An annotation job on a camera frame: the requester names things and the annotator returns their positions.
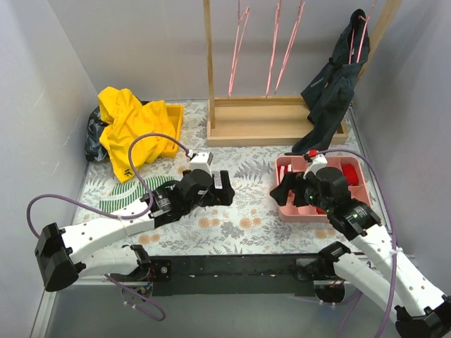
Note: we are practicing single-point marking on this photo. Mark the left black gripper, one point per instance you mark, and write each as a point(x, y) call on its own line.
point(218, 188)

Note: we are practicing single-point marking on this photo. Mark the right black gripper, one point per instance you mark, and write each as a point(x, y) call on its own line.
point(297, 190)

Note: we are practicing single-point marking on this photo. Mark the dark navy shorts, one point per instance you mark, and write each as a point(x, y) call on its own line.
point(330, 93)

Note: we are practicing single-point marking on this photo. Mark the pink hanger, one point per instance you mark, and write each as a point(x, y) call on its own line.
point(273, 47)
point(360, 22)
point(290, 44)
point(242, 19)

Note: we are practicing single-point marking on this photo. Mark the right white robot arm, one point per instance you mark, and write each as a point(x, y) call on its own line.
point(417, 307)

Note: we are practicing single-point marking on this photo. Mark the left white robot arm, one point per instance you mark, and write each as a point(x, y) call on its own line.
point(98, 236)

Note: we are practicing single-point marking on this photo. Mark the wooden hanger rack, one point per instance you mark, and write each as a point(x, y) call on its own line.
point(271, 121)

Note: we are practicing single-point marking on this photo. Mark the red white folded cloth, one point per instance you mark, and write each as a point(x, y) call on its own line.
point(283, 170)

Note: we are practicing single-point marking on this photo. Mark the red folded cloth right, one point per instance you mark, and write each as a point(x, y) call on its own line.
point(350, 174)

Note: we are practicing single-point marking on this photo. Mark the pink divided tray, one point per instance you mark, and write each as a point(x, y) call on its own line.
point(307, 214)

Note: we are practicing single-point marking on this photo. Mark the green white striped cloth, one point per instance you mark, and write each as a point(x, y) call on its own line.
point(124, 194)

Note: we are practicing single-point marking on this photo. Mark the yellow shirt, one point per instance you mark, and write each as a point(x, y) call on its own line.
point(128, 119)

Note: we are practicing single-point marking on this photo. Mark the dark patterned garment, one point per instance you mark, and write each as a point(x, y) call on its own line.
point(94, 151)

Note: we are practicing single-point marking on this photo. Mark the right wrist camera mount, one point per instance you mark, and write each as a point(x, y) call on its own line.
point(315, 160)

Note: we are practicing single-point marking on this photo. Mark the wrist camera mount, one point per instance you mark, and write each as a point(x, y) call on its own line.
point(200, 161)
point(315, 160)

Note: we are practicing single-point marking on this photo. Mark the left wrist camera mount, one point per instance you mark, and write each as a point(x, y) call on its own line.
point(200, 161)

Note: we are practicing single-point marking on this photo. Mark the aluminium frame rail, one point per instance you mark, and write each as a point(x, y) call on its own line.
point(332, 294)

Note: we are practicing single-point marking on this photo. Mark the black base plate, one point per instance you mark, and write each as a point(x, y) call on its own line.
point(282, 273)

